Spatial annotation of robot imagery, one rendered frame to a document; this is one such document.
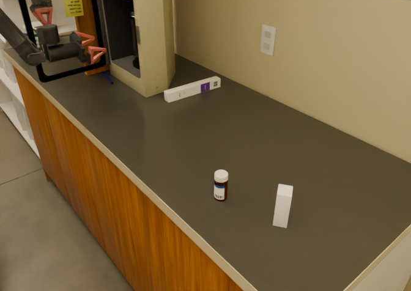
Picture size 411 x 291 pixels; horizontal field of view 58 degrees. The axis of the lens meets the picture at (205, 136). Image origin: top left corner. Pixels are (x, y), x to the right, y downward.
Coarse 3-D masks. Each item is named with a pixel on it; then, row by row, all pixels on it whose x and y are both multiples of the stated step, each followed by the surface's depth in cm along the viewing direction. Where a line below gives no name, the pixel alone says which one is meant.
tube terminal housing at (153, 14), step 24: (144, 0) 135; (168, 0) 151; (144, 24) 139; (168, 24) 153; (144, 48) 144; (168, 48) 156; (120, 72) 165; (144, 72) 148; (168, 72) 159; (144, 96) 155
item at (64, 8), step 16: (32, 0) 139; (48, 0) 142; (64, 0) 146; (80, 0) 150; (32, 16) 141; (48, 16) 145; (64, 16) 149; (80, 16) 153; (64, 32) 151; (96, 32) 161; (48, 64) 152; (64, 64) 157; (80, 64) 162
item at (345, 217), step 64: (192, 64) 185; (128, 128) 134; (192, 128) 134; (256, 128) 134; (320, 128) 134; (192, 192) 105; (256, 192) 105; (320, 192) 105; (384, 192) 105; (256, 256) 86; (320, 256) 86; (384, 256) 89
